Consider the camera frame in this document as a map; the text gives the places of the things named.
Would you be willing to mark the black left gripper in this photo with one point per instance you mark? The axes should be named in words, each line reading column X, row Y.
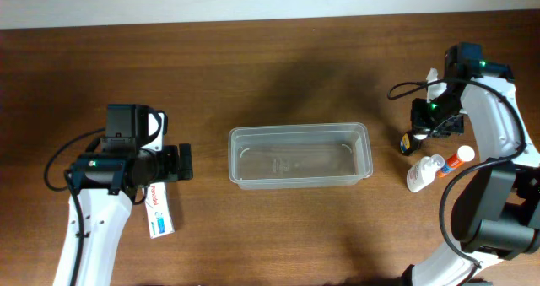
column 172, row 172

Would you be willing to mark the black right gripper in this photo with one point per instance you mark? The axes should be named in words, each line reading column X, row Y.
column 419, row 124

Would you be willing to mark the dark syrup bottle white cap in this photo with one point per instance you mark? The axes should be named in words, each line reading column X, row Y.
column 411, row 142

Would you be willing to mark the orange tube white cap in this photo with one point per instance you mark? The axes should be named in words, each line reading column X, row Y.
column 463, row 155

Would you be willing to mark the white pump lotion bottle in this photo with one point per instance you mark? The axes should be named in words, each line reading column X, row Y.
column 423, row 172

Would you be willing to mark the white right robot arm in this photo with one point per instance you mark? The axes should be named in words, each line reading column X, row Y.
column 489, row 212

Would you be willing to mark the clear plastic container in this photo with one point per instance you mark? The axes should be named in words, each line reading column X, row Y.
column 299, row 156

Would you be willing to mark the white Panadol medicine box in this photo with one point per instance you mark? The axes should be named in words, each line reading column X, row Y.
column 160, row 222

